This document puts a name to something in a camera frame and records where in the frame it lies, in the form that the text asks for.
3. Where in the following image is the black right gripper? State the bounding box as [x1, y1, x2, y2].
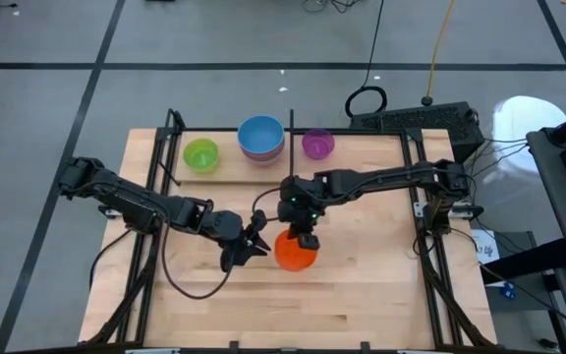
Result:
[278, 174, 328, 251]

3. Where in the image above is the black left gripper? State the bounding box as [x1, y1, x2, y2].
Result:
[198, 209, 272, 273]

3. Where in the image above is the orange plastic bowl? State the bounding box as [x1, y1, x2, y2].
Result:
[273, 228, 319, 272]

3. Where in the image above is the red-orange plastic bowl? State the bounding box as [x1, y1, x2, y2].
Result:
[240, 145, 285, 162]

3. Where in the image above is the green plastic bowl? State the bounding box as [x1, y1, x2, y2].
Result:
[183, 138, 221, 174]

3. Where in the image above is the blue plastic bowl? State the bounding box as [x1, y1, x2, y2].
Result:
[237, 114, 286, 154]

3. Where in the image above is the purple plastic bowl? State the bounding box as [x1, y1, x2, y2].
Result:
[301, 128, 336, 161]

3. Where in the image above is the black computer box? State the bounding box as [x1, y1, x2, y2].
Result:
[350, 101, 486, 163]

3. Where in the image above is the white paper sheet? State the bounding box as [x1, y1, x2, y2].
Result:
[470, 228, 501, 287]

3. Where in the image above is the black desk beam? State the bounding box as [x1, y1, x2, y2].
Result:
[479, 238, 566, 285]

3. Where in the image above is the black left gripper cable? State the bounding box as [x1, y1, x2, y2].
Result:
[161, 215, 238, 300]

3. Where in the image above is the black aluminium table frame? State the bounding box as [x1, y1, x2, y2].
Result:
[79, 125, 500, 354]

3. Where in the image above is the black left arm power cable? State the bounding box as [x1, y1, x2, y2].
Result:
[88, 226, 136, 291]

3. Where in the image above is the black hanging cable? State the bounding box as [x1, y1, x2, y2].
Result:
[344, 0, 388, 119]

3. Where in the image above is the black cable bundle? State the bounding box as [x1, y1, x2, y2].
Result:
[302, 0, 363, 15]

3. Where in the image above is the yellow hanging cable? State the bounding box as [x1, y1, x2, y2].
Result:
[420, 0, 457, 107]

